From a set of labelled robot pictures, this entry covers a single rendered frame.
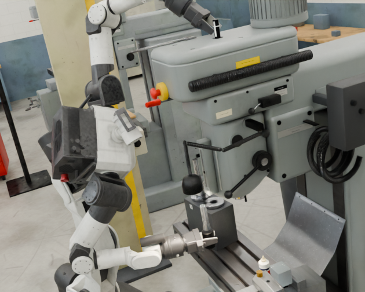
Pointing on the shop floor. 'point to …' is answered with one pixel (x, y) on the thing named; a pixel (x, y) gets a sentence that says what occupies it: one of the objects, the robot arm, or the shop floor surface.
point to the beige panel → (77, 73)
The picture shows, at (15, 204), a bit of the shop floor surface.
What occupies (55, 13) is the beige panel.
